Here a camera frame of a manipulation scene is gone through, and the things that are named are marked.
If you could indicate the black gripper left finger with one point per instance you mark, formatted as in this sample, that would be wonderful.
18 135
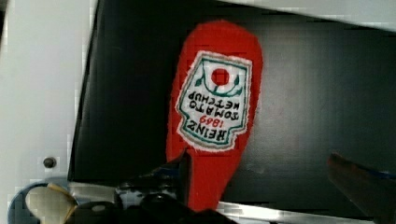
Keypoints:
172 178

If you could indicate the dark blue bowl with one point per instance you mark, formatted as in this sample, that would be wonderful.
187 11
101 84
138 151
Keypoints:
18 213

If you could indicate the red ketchup bottle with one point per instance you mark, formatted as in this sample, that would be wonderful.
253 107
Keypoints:
213 104

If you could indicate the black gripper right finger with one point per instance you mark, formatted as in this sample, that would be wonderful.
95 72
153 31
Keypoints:
372 191

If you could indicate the peeled toy banana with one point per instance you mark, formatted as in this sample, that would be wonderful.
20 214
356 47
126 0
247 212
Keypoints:
51 204

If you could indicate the silver toaster oven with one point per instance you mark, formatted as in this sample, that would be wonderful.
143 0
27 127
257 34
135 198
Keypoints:
327 87

